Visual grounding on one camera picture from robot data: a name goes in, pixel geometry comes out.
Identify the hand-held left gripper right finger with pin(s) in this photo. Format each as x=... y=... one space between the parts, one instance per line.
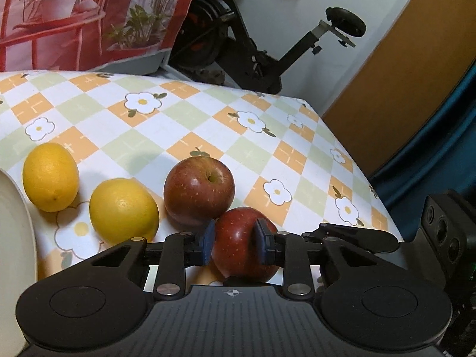
x=260 y=244

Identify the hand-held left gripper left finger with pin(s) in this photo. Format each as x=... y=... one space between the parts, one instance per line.
x=208 y=242

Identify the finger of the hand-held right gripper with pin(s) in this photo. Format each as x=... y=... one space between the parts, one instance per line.
x=357 y=236

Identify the dark red apple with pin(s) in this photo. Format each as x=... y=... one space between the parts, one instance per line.
x=238 y=247

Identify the cream round plate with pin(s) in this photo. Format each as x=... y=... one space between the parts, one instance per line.
x=16 y=253

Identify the red speckled apple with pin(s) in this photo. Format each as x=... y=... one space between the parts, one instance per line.
x=199 y=193

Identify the dark teal curtain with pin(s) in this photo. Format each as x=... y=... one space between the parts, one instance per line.
x=438 y=156

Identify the yellow orange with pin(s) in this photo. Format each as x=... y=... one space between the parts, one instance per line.
x=124 y=210
x=50 y=176

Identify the orange wooden door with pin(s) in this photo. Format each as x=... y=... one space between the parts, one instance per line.
x=394 y=81

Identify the black exercise bike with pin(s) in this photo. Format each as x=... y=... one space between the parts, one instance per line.
x=241 y=50

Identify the printed plant backdrop cloth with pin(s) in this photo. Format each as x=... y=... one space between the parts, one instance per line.
x=93 y=15

